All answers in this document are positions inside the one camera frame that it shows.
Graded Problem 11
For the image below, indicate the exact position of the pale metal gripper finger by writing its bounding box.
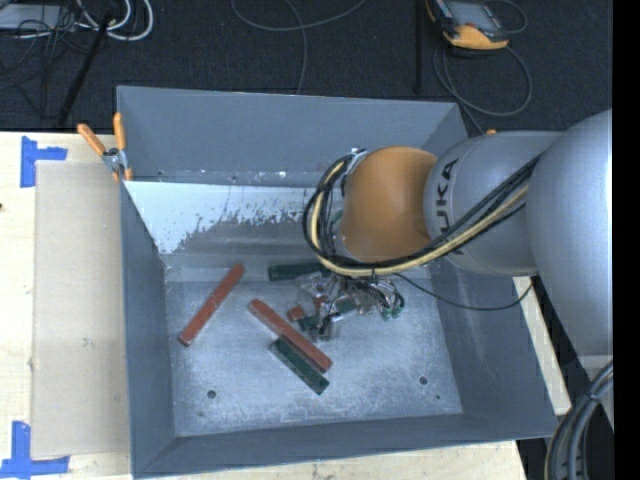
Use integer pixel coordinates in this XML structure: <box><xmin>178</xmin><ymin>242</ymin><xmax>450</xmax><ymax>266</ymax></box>
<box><xmin>313</xmin><ymin>312</ymin><xmax>342</xmax><ymax>342</ymax></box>
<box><xmin>298</xmin><ymin>283</ymin><xmax>331</xmax><ymax>312</ymax></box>

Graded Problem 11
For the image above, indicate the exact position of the grey metal bin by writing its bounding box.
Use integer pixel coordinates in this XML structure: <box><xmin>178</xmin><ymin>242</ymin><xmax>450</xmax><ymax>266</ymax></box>
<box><xmin>115</xmin><ymin>85</ymin><xmax>560</xmax><ymax>479</ymax></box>

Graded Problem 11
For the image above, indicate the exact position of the pale flat board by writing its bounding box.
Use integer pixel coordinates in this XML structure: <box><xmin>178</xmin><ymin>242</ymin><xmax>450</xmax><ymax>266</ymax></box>
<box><xmin>30</xmin><ymin>161</ymin><xmax>132</xmax><ymax>460</ymax></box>

